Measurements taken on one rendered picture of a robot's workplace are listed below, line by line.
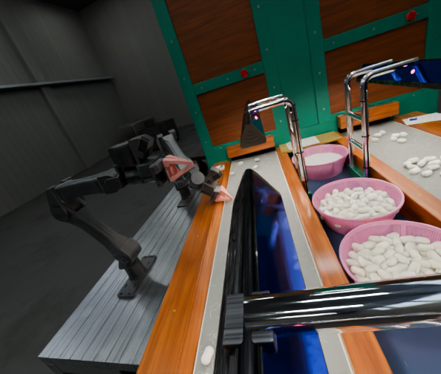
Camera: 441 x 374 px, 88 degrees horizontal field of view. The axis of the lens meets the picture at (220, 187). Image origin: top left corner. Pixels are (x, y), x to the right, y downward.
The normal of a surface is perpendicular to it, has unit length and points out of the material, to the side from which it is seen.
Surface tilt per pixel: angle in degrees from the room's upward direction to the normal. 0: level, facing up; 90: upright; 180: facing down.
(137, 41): 90
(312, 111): 90
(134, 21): 90
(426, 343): 0
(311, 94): 90
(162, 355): 0
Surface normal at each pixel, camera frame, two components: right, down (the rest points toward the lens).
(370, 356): -0.29, -0.87
